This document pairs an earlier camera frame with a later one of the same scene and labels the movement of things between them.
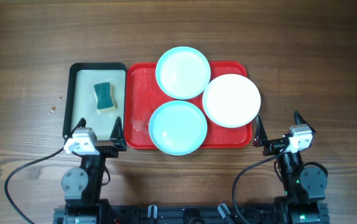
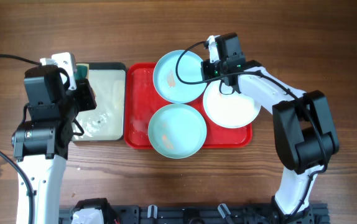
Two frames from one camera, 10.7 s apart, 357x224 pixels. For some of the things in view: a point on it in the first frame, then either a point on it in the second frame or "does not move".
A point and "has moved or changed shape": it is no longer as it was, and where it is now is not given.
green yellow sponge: x=104 y=101 to x=81 y=71
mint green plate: x=178 y=127 does not move
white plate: x=231 y=101 does not move
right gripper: x=273 y=147 to x=206 y=70
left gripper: x=119 y=143 to x=89 y=101
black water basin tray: x=81 y=99 does not move
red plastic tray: x=143 y=96 does not move
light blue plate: x=183 y=73 has moved or changed shape
